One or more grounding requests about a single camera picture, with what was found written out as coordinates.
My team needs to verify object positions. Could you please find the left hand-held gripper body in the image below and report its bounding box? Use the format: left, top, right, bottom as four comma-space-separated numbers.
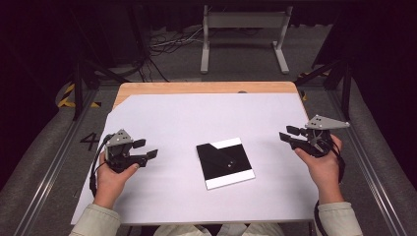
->
103, 128, 149, 174

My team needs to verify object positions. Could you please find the silver photo frame black back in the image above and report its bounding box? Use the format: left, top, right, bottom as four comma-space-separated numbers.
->
196, 137, 257, 191

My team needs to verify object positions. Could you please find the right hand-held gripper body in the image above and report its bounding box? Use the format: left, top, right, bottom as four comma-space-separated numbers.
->
294, 114, 351, 158

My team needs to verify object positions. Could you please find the person's left hand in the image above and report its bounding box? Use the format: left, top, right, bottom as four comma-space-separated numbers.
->
94, 151, 141, 210

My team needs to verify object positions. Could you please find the white metal stand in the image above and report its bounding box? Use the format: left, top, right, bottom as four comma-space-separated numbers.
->
200, 4, 294, 75

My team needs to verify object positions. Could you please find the black metal stand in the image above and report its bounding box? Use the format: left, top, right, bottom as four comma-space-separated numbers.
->
294, 55, 353, 122
70, 48, 132, 122

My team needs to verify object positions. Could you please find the wooden table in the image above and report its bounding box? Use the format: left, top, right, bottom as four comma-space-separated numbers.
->
112, 81, 310, 121

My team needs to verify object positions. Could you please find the yellow black hazard tape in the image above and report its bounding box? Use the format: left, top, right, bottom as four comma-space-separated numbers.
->
57, 83, 102, 109
296, 70, 328, 102

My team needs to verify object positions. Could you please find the bundle of floor cables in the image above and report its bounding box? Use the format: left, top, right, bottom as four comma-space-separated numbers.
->
136, 26, 210, 83

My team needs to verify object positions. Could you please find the aluminium rail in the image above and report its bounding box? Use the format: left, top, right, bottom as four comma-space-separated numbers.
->
13, 88, 99, 236
328, 88, 409, 236

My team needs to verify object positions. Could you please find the person's right hand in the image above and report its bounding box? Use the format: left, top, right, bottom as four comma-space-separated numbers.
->
293, 134, 345, 205

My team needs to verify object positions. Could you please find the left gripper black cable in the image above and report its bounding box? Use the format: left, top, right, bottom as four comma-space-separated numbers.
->
89, 133, 115, 199

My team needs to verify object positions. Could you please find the person's lap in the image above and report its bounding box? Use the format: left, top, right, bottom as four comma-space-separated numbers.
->
153, 222, 286, 236

